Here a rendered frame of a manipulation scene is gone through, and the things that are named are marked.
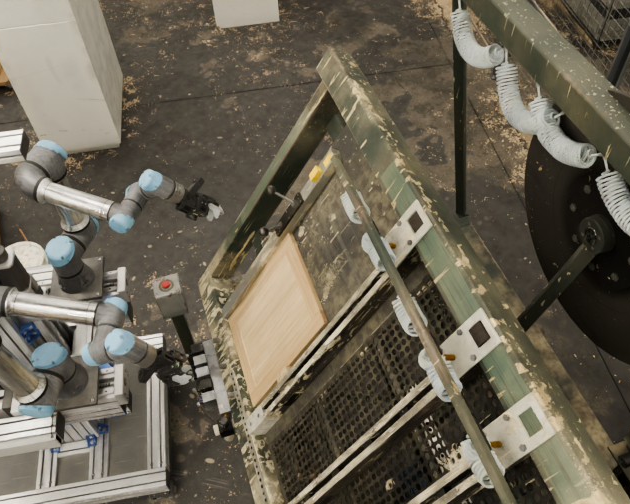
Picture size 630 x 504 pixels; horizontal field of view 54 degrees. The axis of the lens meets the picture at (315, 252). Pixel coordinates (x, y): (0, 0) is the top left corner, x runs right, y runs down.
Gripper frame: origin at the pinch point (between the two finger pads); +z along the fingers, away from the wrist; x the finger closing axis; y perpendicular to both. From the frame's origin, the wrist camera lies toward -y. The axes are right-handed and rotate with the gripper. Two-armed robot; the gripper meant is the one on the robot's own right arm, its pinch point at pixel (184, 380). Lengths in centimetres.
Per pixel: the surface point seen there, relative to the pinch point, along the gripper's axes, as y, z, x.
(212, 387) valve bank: -24, 51, 24
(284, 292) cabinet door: 30, 25, 34
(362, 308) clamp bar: 66, 4, 0
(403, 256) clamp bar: 87, -12, 0
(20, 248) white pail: -143, 34, 156
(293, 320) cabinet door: 31.4, 25.8, 21.7
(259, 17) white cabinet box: -5, 139, 423
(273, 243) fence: 32, 18, 54
